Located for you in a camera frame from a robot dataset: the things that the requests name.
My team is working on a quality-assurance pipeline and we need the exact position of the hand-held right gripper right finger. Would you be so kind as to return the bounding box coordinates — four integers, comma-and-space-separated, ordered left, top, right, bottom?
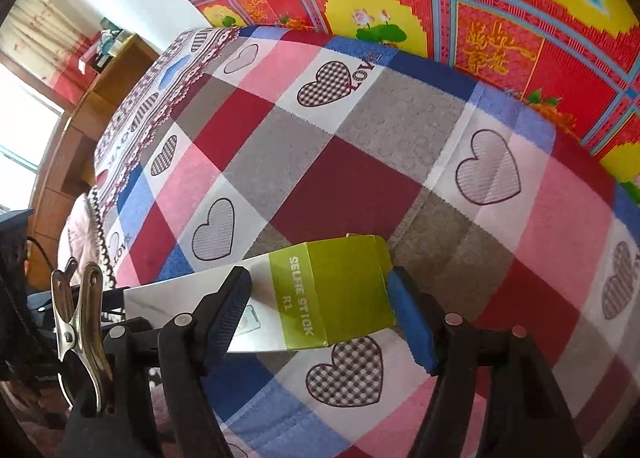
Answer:
386, 265, 583, 458

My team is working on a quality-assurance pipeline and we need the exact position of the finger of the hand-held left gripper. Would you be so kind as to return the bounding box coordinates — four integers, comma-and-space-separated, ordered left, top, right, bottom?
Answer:
100, 287, 126, 315

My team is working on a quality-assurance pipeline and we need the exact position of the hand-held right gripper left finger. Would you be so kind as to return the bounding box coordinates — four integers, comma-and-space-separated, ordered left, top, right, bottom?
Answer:
65, 265, 253, 458

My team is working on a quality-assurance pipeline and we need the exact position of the white and green box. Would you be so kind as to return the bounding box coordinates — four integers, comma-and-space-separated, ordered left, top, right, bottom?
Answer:
122, 234, 398, 354

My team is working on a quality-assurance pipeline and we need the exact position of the metal spring clip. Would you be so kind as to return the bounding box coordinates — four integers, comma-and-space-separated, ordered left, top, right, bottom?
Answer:
50, 262, 117, 414

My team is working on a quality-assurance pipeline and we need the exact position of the bright window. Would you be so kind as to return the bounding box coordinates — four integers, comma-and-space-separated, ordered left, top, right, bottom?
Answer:
0, 63, 66, 219

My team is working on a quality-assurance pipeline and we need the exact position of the wooden cabinet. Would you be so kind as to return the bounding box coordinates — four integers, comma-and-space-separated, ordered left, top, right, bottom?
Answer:
27, 35, 161, 289

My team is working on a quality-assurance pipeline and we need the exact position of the checkered heart bed sheet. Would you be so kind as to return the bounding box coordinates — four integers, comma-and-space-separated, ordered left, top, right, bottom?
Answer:
92, 25, 640, 458

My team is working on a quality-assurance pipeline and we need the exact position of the red box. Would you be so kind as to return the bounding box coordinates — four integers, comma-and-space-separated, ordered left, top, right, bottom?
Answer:
52, 33, 108, 99

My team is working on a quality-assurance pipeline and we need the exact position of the teal round object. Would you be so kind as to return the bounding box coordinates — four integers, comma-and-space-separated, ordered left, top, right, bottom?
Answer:
97, 28, 126, 56

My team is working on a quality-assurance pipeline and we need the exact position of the beige patterned curtain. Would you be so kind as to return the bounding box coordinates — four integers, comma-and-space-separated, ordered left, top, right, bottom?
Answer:
0, 0, 101, 84

